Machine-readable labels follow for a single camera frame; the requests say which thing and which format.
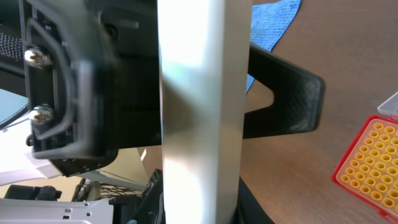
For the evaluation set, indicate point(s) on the red and yellow tip box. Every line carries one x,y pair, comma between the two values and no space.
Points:
373,161

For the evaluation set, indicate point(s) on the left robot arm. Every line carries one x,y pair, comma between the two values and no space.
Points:
18,161

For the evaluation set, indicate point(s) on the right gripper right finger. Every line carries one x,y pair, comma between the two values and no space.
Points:
248,208

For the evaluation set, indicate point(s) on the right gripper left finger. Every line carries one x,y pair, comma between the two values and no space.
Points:
152,205

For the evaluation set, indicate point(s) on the white pipette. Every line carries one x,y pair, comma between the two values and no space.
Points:
202,109

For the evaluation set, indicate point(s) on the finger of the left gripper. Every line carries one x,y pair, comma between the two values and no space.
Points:
298,102

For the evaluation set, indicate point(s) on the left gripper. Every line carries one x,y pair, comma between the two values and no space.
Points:
130,102

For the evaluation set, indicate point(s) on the blue cloth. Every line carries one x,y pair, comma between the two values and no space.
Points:
270,21

